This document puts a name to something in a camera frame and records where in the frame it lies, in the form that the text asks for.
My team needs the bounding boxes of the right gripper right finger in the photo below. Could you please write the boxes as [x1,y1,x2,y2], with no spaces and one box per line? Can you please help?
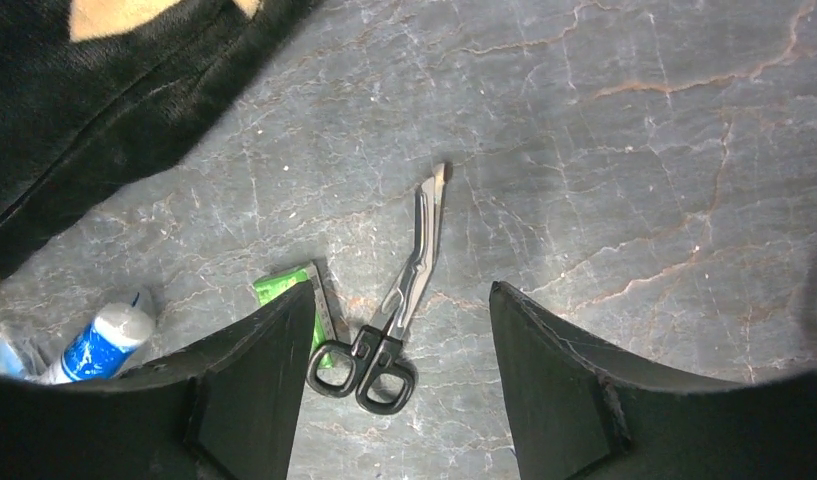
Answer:
[489,281,740,479]

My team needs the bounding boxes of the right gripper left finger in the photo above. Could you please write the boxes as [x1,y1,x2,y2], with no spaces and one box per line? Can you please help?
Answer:
[182,281,317,480]

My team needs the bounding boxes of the black handled scissors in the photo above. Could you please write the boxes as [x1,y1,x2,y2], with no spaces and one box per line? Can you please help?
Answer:
[306,162,452,415]

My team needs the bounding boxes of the small green packet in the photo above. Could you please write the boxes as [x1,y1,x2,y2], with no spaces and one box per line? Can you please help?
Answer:
[252,261,337,358]

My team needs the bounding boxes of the white bottle blue label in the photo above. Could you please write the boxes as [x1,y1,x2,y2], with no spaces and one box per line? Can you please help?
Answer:
[37,288,157,385]

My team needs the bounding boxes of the blue white clear packet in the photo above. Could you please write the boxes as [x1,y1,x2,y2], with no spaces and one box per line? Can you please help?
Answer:
[0,325,47,383]

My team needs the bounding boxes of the black pillow with gold flowers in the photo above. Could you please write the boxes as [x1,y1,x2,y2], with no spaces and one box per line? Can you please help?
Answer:
[0,1,316,280]

